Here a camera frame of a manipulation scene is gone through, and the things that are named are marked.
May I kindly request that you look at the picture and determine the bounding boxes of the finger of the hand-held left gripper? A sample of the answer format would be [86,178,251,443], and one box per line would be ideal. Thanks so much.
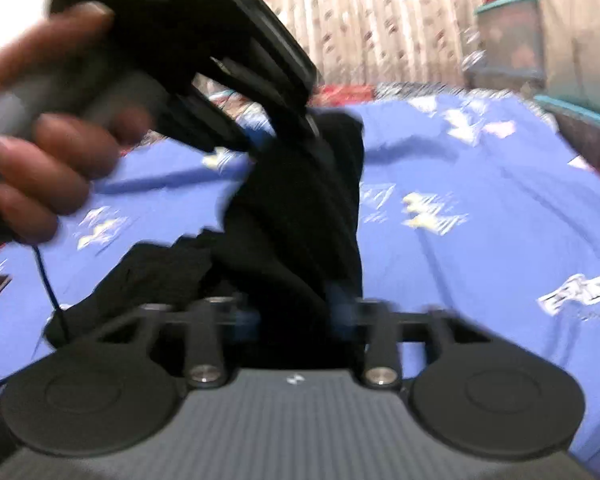
[194,85,277,156]
[260,92,322,137]

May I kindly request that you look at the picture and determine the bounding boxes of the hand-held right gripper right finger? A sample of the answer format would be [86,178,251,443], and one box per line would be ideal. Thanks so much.
[331,298,487,389]

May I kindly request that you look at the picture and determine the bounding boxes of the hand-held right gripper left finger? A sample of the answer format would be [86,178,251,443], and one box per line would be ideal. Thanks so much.
[99,296,259,389]

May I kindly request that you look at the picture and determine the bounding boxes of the black pants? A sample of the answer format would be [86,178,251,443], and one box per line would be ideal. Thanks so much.
[44,110,367,367]

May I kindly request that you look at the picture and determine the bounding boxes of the person's left hand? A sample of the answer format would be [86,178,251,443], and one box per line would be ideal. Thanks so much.
[0,4,153,243]

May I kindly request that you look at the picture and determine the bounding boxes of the red patterned cloth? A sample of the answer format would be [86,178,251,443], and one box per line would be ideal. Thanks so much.
[314,83,382,107]

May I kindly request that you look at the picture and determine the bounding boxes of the patterned beige curtain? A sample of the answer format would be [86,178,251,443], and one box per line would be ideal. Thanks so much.
[169,0,502,92]

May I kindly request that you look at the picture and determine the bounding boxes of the blue printed bedsheet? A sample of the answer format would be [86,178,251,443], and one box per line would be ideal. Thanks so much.
[0,87,600,477]

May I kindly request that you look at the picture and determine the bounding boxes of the clear teal-lidded storage box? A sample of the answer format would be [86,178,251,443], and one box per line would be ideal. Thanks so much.
[464,0,547,92]

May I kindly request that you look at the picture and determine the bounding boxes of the teal-edged dark bin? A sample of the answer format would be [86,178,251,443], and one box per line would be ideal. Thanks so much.
[532,92,600,162]

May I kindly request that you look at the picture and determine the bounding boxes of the beige hanging cloth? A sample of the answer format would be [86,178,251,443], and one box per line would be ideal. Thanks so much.
[529,0,600,107]

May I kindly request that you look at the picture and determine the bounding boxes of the black cable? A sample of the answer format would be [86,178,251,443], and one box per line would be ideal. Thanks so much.
[0,242,72,392]

